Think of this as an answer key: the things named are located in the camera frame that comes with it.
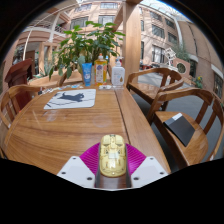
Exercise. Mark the white pump bottle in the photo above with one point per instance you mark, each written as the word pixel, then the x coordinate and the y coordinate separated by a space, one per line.
pixel 118 76

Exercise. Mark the yellow detergent bottle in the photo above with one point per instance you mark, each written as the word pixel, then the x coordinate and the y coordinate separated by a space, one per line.
pixel 100 71

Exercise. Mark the yellow computer mouse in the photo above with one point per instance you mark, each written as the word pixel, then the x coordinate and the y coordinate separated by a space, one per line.
pixel 112 155

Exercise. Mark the wooden pillar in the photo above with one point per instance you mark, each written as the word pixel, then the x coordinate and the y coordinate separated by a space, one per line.
pixel 132 43

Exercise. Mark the yellow flowering plant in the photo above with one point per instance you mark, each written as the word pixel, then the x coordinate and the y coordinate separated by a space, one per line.
pixel 199 82

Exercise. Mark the leafy green plant, white pot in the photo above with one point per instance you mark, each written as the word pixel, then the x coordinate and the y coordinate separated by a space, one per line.
pixel 83 43

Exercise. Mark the white mouse pad, dark print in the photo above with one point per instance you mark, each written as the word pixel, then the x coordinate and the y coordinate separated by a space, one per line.
pixel 70 99

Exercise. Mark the black notebook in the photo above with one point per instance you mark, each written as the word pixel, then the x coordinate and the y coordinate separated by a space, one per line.
pixel 180 128

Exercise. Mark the wooden planter box with succulent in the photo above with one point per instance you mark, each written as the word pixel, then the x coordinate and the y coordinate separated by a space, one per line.
pixel 45 81

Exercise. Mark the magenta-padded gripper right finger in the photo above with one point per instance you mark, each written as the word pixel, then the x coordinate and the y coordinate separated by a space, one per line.
pixel 148 170

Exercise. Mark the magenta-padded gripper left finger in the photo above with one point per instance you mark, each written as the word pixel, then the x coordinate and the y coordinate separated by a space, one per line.
pixel 75 170

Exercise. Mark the blue squeeze tube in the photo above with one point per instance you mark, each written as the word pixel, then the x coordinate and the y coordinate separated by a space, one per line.
pixel 87 75

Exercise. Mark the white abstract sculpture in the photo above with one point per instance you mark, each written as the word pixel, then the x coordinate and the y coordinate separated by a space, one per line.
pixel 170 56

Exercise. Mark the dark red wooden lectern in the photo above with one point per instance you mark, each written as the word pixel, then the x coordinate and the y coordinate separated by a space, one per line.
pixel 20 71

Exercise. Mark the clear packet of white items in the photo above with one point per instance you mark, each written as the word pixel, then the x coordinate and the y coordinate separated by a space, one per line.
pixel 105 87

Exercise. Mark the wooden armchair with notebook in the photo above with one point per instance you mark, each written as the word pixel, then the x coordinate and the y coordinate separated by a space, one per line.
pixel 196 146

